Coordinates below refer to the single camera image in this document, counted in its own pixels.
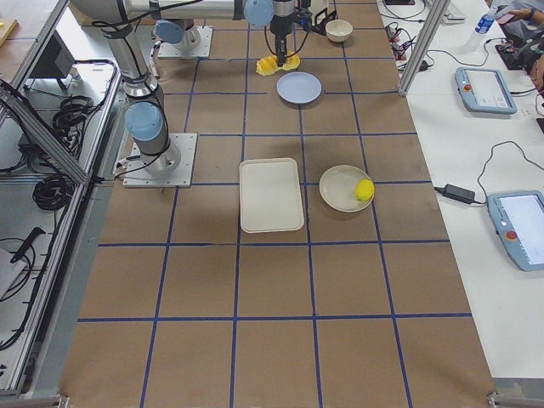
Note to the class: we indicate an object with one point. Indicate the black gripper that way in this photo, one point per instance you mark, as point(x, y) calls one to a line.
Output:
point(280, 26)

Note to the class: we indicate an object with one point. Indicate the yellow bread loaf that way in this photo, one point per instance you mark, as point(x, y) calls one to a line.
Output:
point(269, 65)

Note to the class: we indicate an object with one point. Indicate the blue plate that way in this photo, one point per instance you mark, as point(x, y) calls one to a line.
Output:
point(299, 87)

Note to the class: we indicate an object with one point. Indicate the black plate rack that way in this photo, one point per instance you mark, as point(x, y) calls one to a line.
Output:
point(321, 19)

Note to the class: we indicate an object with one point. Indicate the small white bowl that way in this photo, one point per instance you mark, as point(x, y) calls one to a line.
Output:
point(339, 31)

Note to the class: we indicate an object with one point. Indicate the white rectangular tray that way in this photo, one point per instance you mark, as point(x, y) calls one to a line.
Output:
point(270, 196)

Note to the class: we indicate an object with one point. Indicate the white bowl with lemon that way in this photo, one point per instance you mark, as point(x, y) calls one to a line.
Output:
point(337, 186)

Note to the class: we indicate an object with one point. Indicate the yellow lemon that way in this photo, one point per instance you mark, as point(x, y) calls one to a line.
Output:
point(364, 190)

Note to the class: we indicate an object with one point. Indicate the plastic water bottle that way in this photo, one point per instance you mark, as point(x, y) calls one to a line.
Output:
point(481, 29)

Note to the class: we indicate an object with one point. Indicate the far teach pendant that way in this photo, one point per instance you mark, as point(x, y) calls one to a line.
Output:
point(484, 90)

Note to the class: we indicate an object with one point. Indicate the teach pendant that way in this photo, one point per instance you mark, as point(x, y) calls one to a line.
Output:
point(518, 220)
point(484, 90)

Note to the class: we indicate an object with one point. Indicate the black power adapter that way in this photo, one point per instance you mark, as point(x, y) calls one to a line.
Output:
point(460, 194)

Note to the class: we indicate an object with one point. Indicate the near teach pendant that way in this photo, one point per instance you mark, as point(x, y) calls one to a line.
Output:
point(518, 220)

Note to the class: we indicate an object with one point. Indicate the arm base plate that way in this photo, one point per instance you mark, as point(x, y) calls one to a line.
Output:
point(168, 51)
point(174, 168)

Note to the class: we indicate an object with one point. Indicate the aluminium frame post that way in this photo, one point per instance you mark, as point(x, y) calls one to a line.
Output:
point(424, 38)

